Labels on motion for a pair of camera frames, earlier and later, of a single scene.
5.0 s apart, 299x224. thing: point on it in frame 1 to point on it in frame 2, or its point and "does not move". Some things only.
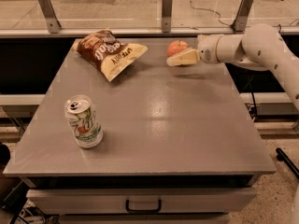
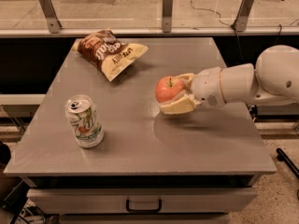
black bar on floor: (282, 157) does not move
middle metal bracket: (166, 12) does not move
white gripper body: (207, 51) to (207, 86)
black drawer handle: (135, 211) does not move
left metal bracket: (49, 12) does not move
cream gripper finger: (188, 56) to (183, 105)
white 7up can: (84, 122) does not move
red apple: (176, 47) to (166, 86)
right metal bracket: (240, 21) does not move
